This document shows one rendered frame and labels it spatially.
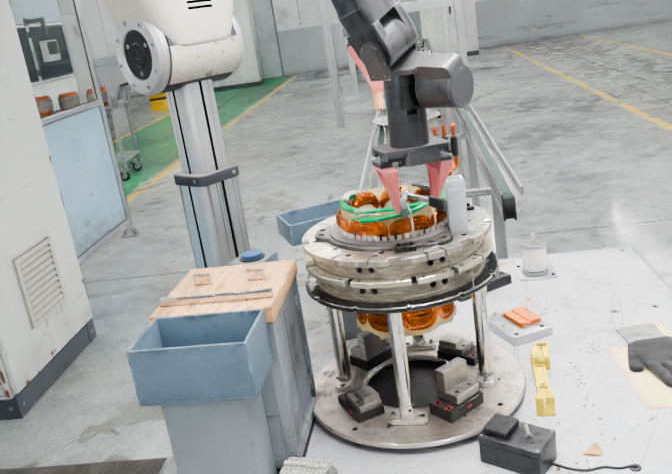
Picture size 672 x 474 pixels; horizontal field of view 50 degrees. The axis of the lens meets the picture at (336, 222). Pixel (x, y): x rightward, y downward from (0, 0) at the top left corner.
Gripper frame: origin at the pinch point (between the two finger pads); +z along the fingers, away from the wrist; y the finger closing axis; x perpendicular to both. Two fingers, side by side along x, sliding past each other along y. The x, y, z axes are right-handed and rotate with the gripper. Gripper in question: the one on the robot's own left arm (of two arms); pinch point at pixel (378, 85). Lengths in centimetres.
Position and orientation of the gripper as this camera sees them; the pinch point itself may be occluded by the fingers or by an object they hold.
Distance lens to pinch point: 118.7
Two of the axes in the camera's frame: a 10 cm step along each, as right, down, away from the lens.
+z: 1.9, 9.8, -0.7
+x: -9.5, 2.0, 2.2
